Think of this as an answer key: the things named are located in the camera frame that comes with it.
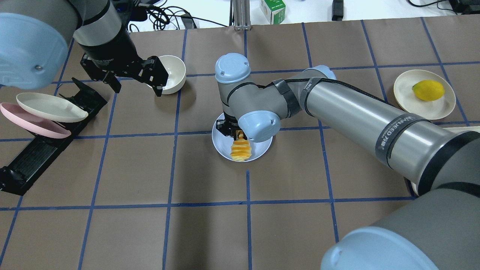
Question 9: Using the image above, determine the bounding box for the light blue plate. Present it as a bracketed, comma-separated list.
[211, 122, 273, 162]

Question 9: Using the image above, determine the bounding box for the black dish rack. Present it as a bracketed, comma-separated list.
[0, 78, 107, 195]

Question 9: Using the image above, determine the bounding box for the aluminium frame post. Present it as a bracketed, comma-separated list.
[229, 0, 252, 31]

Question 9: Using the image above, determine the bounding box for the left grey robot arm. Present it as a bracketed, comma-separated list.
[0, 0, 167, 93]

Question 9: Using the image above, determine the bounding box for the yellow croissant bread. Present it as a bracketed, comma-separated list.
[230, 130, 252, 162]

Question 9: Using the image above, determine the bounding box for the green white box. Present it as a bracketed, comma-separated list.
[259, 0, 287, 24]

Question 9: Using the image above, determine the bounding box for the cream bowl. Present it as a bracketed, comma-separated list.
[158, 55, 186, 95]

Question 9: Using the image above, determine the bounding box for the yellow lemon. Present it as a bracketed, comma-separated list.
[412, 80, 445, 102]

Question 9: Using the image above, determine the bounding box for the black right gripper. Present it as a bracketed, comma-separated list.
[216, 112, 240, 140]

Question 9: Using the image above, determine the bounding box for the cream plate with lemon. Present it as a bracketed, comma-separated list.
[394, 69, 456, 120]

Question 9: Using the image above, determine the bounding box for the cream plate in rack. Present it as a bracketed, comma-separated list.
[16, 92, 89, 123]

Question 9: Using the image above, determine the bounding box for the pink plate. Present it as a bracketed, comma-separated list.
[1, 102, 72, 139]

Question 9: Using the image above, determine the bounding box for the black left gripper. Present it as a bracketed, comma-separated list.
[80, 54, 169, 97]

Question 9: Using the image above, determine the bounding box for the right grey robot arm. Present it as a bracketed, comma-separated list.
[215, 53, 480, 270]

